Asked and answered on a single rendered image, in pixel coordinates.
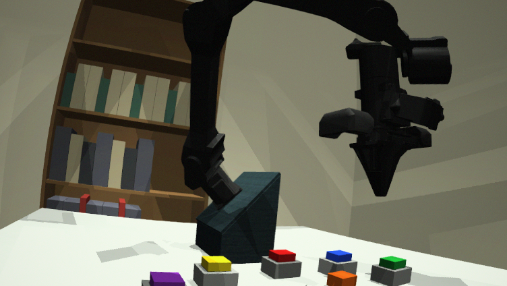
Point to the purple button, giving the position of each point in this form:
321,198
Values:
164,279

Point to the yellow button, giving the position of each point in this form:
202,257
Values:
215,271

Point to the green button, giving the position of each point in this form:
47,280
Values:
391,271

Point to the blue button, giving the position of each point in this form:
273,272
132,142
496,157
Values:
337,261

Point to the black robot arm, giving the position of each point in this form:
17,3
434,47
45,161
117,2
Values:
206,26

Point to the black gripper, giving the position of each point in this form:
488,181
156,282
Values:
380,144

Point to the red button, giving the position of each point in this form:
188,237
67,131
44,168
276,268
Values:
281,264

